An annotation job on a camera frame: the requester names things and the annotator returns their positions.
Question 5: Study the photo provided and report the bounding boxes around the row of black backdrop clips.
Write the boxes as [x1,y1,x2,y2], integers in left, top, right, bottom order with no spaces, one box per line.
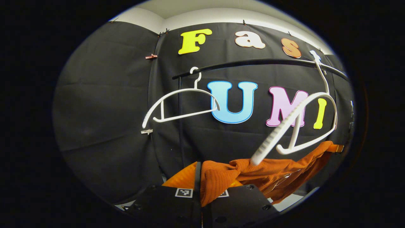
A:
[157,20,323,53]

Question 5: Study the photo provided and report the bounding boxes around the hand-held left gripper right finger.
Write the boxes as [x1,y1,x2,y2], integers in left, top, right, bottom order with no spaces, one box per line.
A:
[201,180,280,228]

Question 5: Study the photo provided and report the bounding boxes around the black clothes rack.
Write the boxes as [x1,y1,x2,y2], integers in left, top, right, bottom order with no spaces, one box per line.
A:
[172,58,349,168]

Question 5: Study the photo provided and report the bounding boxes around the rust orange shirt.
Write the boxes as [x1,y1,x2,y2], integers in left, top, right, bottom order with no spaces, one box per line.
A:
[200,141,334,207]

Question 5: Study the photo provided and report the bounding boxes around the black backdrop cloth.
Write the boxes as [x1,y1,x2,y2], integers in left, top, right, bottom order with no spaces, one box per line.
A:
[53,21,355,205]

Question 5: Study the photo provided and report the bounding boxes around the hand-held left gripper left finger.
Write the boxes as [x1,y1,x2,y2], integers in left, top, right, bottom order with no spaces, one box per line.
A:
[125,161,202,228]

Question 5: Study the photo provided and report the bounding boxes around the white clothes hanger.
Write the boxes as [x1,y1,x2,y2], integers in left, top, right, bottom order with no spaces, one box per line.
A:
[250,50,338,166]
[142,66,221,129]

